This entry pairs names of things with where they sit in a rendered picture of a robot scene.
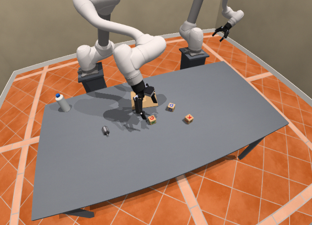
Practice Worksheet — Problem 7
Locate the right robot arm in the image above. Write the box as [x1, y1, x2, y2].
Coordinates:
[73, 0, 166, 86]

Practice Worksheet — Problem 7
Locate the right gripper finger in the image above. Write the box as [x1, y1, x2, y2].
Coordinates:
[133, 93, 147, 120]
[145, 83, 157, 103]

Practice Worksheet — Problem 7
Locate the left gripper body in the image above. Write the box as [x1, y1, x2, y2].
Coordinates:
[222, 23, 232, 32]

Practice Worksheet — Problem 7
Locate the tan flat mat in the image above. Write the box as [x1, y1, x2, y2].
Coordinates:
[131, 91, 158, 110]

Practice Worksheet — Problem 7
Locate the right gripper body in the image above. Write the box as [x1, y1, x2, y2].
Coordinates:
[131, 80, 145, 98]

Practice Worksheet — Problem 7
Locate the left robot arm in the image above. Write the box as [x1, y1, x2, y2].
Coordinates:
[179, 0, 244, 57]

